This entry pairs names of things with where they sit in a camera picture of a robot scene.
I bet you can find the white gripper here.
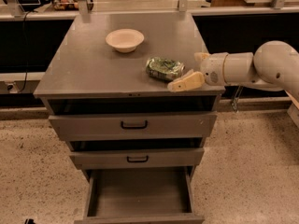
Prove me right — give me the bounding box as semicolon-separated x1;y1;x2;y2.
167;52;257;92

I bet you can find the crushed green can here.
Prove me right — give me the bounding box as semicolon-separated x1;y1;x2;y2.
146;57;185;81

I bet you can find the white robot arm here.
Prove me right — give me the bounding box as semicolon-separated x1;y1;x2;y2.
167;41;299;101

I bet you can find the top grey drawer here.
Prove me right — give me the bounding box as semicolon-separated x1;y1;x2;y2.
49;112;217;141

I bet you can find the middle grey drawer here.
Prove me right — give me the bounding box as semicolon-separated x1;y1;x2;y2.
70;148;204;170

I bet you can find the grey drawer cabinet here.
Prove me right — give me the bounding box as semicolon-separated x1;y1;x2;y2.
33;12;226;179

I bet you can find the bottom grey open drawer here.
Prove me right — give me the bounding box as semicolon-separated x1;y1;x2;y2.
74;167;204;224

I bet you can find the white paper bowl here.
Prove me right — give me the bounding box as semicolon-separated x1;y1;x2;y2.
106;29;144;53

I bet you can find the wooden box at right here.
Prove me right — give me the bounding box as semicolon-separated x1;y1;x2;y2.
287;93;299;128

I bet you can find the metal bracket under rail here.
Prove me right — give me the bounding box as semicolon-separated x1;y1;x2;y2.
231;86;244;112

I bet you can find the black top drawer handle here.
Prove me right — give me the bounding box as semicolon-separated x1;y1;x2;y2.
121;120;148;130

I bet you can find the black drawer handle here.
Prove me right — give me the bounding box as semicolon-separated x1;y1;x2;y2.
126;155;149;163
121;120;148;130

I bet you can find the black middle drawer handle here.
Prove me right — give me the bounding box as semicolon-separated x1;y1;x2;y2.
126;155;149;163

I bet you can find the black cable on left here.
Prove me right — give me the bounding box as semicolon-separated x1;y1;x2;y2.
17;11;32;93

